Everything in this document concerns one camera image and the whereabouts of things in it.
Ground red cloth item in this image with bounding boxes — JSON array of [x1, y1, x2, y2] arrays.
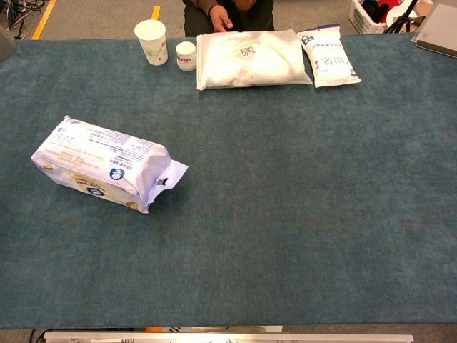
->
[[377, 0, 398, 23]]

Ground large white plastic bag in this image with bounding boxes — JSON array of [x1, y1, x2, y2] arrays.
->
[[196, 29, 313, 91]]

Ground black cloth item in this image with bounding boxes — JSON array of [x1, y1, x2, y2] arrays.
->
[[361, 0, 385, 24]]

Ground blue white tissue pack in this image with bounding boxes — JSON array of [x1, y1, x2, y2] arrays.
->
[[30, 114, 189, 214]]

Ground small white lidded jar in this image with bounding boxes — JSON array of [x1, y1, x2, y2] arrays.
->
[[175, 41, 198, 72]]

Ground white paper cup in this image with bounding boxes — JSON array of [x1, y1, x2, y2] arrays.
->
[[134, 19, 169, 66]]

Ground black cable bundle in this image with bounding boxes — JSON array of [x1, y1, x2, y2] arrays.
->
[[0, 0, 47, 40]]

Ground white pouch with blue print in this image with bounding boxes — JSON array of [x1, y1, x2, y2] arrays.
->
[[296, 24, 363, 89]]

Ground blue carpet table mat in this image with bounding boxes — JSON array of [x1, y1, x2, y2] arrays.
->
[[0, 33, 457, 330]]

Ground seated person in dark clothes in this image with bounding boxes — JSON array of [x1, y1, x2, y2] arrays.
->
[[181, 0, 276, 37]]

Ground white plastic basket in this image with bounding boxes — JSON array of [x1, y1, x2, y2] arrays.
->
[[348, 0, 394, 35]]

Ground person's bare hand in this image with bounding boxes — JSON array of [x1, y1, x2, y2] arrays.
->
[[209, 4, 235, 33]]

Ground aluminium profile rail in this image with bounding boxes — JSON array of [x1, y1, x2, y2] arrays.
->
[[42, 330, 415, 343]]

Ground black tripod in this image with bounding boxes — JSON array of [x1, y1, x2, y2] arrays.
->
[[383, 0, 426, 35]]

